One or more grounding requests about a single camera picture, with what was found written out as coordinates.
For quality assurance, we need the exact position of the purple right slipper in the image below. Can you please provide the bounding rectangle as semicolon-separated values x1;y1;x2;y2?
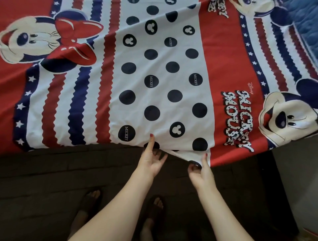
145;196;166;225

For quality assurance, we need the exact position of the blue padded cushion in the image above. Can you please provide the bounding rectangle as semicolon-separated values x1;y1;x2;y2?
282;0;318;74

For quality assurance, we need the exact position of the person's right forearm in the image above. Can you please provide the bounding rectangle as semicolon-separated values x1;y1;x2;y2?
198;185;255;241

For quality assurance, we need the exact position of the person's right hand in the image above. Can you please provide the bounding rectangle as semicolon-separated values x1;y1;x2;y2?
187;153;217;192

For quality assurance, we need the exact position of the person's left forearm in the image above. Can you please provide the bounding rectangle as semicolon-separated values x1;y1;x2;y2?
68;169;154;241

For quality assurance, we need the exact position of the purple left slipper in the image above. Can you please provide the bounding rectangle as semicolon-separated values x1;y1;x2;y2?
80;189;103;218

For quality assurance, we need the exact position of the cartoon print bed sheet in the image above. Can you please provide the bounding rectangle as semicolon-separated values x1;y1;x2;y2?
0;0;318;168

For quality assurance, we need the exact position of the person's left hand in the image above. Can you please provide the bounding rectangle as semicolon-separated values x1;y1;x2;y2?
136;133;168;178

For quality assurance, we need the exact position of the person's left leg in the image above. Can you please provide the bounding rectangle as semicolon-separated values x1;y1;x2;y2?
68;190;101;239

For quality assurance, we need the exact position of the purple slipper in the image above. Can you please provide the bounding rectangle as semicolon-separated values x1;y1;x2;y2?
145;196;166;225
80;189;103;218

